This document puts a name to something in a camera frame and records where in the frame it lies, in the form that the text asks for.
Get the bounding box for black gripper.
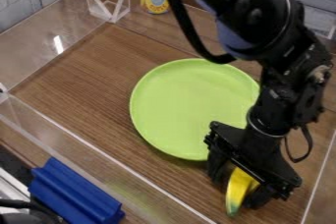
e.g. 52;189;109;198
204;121;301;209

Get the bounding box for yellow banana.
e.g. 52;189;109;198
224;168;260;217

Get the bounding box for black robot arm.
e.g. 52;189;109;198
168;0;333;209

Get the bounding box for green plate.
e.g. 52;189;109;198
128;59;259;161

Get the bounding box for blue plastic clamp block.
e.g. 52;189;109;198
29;157;125;224

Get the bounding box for clear acrylic enclosure wall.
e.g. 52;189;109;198
0;0;336;224

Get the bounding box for black cable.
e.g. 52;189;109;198
0;197;63;224

